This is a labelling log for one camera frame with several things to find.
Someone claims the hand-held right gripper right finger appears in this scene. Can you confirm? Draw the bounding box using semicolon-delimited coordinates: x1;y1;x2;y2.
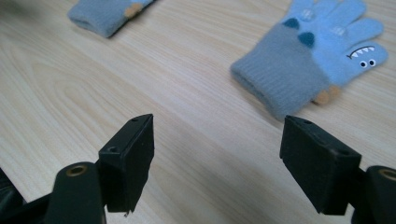
279;115;362;215

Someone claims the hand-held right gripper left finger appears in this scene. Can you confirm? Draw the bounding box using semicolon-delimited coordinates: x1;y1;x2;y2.
98;113;156;214

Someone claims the blue block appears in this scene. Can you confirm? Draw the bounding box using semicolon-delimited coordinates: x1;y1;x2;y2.
230;0;389;121

